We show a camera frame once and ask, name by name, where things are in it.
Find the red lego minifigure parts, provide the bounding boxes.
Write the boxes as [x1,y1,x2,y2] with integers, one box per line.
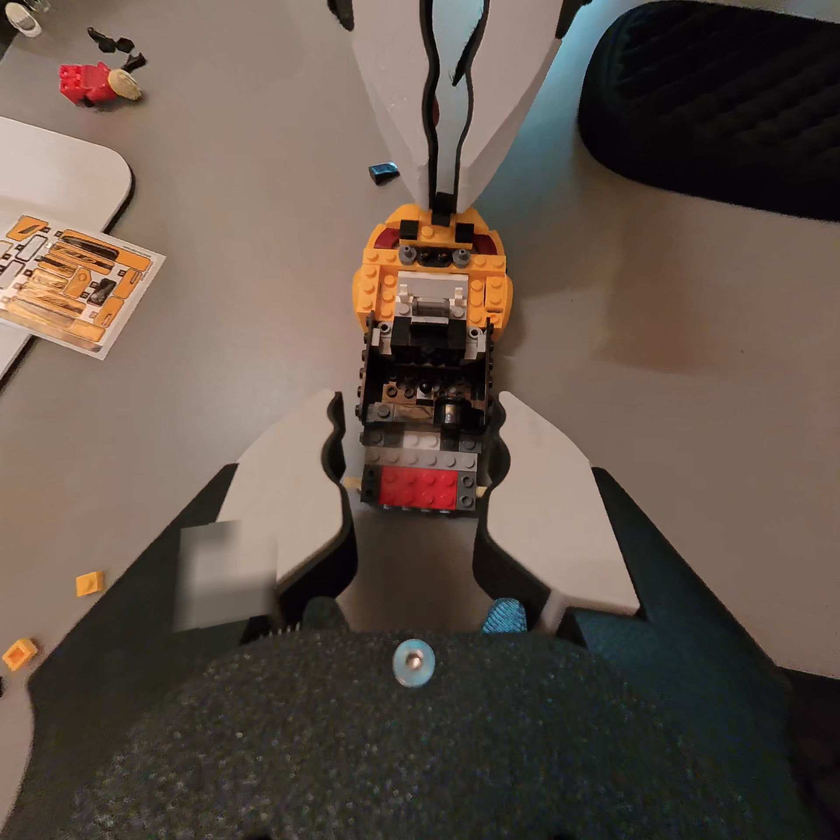
[58,61,144,109]

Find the orange and black lego car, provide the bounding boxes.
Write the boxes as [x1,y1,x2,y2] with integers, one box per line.
[352,203,514,521]

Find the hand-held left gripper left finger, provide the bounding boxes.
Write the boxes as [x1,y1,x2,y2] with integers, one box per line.
[214,389,360,608]

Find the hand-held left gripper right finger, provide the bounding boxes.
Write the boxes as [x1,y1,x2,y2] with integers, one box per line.
[471,390,642,635]

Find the white rounded board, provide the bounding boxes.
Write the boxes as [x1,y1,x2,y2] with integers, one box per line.
[0,117,136,389]

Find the small white round lego piece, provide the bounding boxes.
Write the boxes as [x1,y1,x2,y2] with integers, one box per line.
[10,0,51,38]

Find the orange lego sticker sheet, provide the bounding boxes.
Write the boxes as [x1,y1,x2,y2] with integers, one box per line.
[0,213,167,361]

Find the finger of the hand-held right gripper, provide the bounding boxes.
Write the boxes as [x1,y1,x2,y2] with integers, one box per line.
[350,0,439,206]
[433,0,567,207]

